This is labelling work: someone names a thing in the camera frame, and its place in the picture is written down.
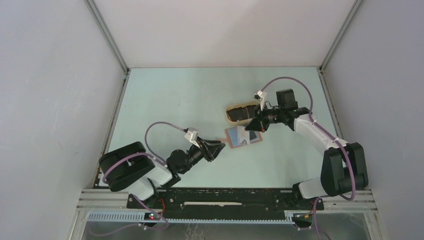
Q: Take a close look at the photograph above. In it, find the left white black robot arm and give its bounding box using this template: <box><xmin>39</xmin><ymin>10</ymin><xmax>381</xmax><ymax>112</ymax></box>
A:
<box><xmin>98</xmin><ymin>138</ymin><xmax>226</xmax><ymax>208</ymax></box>

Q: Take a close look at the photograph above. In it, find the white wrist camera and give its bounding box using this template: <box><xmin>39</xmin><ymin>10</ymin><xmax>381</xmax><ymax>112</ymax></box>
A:
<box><xmin>253</xmin><ymin>90</ymin><xmax>267</xmax><ymax>111</ymax></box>
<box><xmin>184</xmin><ymin>127</ymin><xmax>200</xmax><ymax>148</ymax></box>

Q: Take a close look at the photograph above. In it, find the white slotted cable duct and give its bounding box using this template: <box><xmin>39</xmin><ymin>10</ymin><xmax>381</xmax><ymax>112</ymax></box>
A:
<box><xmin>86</xmin><ymin>211</ymin><xmax>294</xmax><ymax>224</ymax></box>

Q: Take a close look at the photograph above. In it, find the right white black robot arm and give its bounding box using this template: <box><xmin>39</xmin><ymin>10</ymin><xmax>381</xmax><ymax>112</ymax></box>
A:
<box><xmin>245</xmin><ymin>89</ymin><xmax>369</xmax><ymax>209</ymax></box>

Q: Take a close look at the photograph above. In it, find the orange leather card holder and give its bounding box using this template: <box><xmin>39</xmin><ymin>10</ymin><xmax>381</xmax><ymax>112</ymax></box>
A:
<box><xmin>221</xmin><ymin>126</ymin><xmax>263</xmax><ymax>149</ymax></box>

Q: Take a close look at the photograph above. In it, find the aluminium frame rail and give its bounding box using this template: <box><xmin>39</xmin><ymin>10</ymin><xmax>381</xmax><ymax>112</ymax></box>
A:
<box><xmin>77</xmin><ymin>188</ymin><xmax>378</xmax><ymax>213</ymax></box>

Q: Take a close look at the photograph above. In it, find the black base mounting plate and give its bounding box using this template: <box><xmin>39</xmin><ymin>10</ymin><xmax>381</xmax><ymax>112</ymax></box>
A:
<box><xmin>146</xmin><ymin>187</ymin><xmax>324</xmax><ymax>221</ymax></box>

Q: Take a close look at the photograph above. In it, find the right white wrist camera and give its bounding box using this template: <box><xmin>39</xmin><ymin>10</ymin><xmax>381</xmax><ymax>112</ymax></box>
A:
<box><xmin>253</xmin><ymin>90</ymin><xmax>267</xmax><ymax>111</ymax></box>

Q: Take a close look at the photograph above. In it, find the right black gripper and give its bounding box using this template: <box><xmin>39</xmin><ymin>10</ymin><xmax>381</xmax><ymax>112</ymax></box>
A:
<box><xmin>244</xmin><ymin>103</ymin><xmax>284</xmax><ymax>133</ymax></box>

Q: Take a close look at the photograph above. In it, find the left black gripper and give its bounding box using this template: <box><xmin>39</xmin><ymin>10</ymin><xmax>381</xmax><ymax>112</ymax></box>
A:
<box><xmin>179</xmin><ymin>136</ymin><xmax>225</xmax><ymax>174</ymax></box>

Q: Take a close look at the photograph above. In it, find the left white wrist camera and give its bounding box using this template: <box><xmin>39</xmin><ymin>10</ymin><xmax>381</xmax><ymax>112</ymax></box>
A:
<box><xmin>184</xmin><ymin>127</ymin><xmax>200</xmax><ymax>148</ymax></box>

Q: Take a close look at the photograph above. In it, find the beige oval tray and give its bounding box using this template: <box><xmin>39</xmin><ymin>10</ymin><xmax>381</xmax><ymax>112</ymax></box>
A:
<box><xmin>225</xmin><ymin>100</ymin><xmax>259</xmax><ymax>126</ymax></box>

